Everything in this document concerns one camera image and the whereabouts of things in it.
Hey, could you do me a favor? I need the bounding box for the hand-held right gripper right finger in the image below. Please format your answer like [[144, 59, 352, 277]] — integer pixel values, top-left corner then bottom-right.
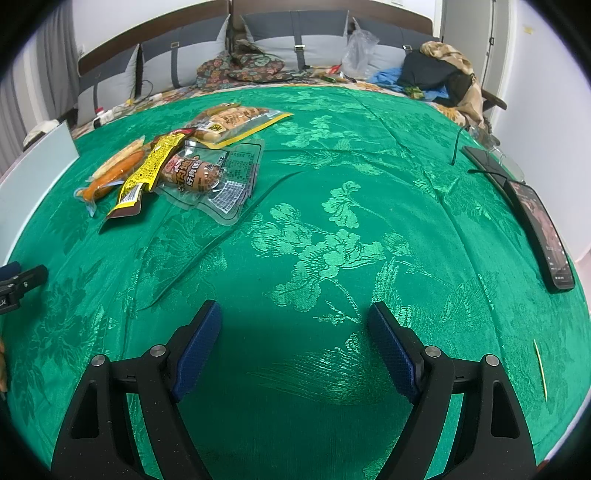
[[367, 301, 539, 480]]

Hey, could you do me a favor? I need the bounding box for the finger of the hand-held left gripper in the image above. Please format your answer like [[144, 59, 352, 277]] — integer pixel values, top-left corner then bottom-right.
[[0, 261, 49, 294]]

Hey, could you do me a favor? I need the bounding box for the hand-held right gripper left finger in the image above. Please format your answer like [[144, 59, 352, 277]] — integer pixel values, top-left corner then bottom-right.
[[51, 300, 223, 480]]

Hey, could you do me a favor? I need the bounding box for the orange sausage pack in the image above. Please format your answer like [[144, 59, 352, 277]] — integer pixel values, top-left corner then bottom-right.
[[73, 137, 146, 217]]

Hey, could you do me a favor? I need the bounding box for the yellow and black strip pack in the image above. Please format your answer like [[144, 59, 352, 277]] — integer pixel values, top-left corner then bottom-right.
[[100, 129, 197, 232]]

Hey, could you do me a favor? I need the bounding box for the clear meat pack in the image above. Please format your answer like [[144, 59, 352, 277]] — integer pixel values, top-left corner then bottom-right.
[[154, 138, 266, 227]]

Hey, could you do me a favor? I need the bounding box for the peanut snack bag yellow border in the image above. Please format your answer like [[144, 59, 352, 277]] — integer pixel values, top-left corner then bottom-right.
[[182, 102, 295, 149]]

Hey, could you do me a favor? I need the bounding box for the white folded cloth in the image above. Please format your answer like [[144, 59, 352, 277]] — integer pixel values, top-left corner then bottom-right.
[[23, 119, 62, 149]]

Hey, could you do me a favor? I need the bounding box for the wooden toothpick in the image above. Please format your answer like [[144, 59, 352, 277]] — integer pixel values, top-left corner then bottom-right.
[[533, 339, 550, 402]]

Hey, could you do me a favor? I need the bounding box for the green patterned blanket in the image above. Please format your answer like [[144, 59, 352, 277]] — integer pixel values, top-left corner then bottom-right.
[[0, 85, 591, 480]]

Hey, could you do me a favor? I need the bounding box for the white pleated curtain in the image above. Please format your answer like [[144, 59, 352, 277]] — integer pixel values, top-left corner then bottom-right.
[[0, 41, 40, 174]]

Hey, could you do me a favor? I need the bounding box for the black smartphone lit screen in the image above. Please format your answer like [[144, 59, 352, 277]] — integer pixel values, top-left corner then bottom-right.
[[503, 179, 576, 293]]

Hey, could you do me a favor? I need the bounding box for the black smartphone dark screen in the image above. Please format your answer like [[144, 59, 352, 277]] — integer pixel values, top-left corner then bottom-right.
[[462, 145, 509, 186]]

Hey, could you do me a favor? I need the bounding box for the grey curtain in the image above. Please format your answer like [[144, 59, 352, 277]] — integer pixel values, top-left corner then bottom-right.
[[37, 0, 78, 118]]

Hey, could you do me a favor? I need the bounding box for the black and tan clothes pile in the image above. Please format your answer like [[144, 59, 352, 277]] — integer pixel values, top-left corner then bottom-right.
[[419, 41, 491, 133]]

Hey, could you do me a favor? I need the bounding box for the blue cloth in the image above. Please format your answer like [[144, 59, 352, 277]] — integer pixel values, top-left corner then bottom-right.
[[367, 67, 450, 101]]

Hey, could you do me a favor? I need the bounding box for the black bag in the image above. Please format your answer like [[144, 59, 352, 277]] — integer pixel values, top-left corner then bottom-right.
[[397, 48, 477, 101]]

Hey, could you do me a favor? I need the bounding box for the dark floral quilt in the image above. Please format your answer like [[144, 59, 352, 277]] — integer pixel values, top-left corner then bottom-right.
[[196, 39, 311, 92]]

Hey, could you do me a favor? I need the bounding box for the clear plastic bag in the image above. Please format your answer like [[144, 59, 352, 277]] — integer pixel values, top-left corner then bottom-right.
[[341, 18, 380, 80]]

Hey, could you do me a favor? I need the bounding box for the white door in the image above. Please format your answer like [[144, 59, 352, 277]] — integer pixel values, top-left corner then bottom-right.
[[438, 0, 514, 108]]

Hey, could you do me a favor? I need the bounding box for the grey strapped pillow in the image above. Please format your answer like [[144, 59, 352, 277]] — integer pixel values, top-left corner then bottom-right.
[[76, 44, 141, 126], [141, 14, 232, 89], [242, 10, 349, 66], [353, 17, 439, 80]]

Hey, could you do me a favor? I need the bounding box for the black charging cable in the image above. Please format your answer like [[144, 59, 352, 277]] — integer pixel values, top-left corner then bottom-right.
[[449, 124, 468, 168]]

